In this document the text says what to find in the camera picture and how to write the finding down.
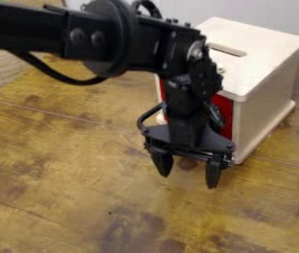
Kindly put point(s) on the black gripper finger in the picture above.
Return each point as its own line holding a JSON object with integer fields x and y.
{"x": 162, "y": 160}
{"x": 212, "y": 174}

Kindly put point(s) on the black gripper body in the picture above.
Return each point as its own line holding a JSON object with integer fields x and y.
{"x": 187, "y": 135}

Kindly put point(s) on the white wooden box cabinet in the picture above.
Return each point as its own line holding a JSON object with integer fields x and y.
{"x": 256, "y": 60}

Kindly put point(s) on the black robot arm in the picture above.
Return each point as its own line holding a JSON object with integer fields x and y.
{"x": 83, "y": 47}

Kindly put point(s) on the black metal drawer handle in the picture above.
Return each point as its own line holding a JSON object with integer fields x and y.
{"x": 144, "y": 116}

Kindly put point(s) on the red drawer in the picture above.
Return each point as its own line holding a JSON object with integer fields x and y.
{"x": 223, "y": 103}

